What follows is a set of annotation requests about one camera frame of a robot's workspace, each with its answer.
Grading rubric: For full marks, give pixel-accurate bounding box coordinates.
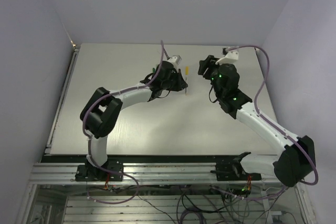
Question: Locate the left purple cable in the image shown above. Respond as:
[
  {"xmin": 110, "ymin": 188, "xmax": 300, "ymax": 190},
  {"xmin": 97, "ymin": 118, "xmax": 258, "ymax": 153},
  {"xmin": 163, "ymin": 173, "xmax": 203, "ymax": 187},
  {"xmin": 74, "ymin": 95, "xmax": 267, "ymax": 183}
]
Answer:
[{"xmin": 82, "ymin": 40, "xmax": 171, "ymax": 205}]

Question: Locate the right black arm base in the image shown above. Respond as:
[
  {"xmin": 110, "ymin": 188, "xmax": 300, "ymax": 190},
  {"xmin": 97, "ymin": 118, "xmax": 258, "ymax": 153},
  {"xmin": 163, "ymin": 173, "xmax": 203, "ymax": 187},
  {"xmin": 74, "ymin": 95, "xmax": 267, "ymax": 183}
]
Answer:
[{"xmin": 210, "ymin": 152, "xmax": 262, "ymax": 181}]

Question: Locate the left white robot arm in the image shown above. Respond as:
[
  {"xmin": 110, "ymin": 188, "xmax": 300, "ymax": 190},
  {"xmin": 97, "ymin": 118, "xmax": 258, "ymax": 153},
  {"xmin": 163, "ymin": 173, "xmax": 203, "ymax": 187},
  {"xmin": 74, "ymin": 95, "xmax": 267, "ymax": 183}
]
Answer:
[{"xmin": 80, "ymin": 56, "xmax": 187, "ymax": 180}]

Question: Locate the aluminium rail frame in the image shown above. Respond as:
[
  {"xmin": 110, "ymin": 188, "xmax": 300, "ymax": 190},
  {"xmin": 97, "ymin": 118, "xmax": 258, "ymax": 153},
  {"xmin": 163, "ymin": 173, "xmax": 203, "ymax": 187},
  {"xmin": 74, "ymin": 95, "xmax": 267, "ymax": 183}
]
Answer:
[{"xmin": 17, "ymin": 156, "xmax": 317, "ymax": 223}]

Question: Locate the yellow end white pen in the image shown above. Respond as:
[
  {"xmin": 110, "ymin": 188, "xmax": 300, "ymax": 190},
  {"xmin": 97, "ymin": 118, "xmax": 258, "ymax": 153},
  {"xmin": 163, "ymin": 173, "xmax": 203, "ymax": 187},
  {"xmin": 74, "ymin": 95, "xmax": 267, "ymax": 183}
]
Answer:
[{"xmin": 185, "ymin": 75, "xmax": 188, "ymax": 95}]

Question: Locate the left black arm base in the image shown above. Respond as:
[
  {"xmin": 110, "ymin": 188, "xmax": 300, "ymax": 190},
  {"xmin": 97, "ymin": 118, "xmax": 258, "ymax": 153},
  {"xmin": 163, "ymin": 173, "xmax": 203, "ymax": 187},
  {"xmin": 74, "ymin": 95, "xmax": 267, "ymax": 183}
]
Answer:
[{"xmin": 75, "ymin": 156, "xmax": 124, "ymax": 182}]

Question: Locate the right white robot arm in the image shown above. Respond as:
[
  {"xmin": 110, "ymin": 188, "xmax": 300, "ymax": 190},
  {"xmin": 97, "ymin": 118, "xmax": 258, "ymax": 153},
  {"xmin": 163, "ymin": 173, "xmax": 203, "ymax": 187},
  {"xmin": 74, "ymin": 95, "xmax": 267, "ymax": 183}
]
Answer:
[{"xmin": 198, "ymin": 55, "xmax": 318, "ymax": 187}]

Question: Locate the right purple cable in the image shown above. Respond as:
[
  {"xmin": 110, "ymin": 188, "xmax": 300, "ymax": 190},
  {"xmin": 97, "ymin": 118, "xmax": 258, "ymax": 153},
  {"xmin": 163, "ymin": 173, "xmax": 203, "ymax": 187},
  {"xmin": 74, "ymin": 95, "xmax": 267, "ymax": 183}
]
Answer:
[{"xmin": 228, "ymin": 45, "xmax": 319, "ymax": 200}]

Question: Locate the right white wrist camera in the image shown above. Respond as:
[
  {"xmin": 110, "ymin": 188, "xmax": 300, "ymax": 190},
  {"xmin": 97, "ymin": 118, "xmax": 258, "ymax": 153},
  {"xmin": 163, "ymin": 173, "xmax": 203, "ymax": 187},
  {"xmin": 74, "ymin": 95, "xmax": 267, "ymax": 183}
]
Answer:
[{"xmin": 215, "ymin": 47, "xmax": 239, "ymax": 65}]

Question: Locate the purple cable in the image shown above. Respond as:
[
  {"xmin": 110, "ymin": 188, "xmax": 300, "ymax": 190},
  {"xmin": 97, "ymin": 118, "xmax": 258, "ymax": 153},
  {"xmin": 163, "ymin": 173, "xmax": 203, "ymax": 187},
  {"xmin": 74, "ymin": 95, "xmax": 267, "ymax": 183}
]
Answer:
[
  {"xmin": 228, "ymin": 45, "xmax": 319, "ymax": 200},
  {"xmin": 82, "ymin": 40, "xmax": 171, "ymax": 205}
]

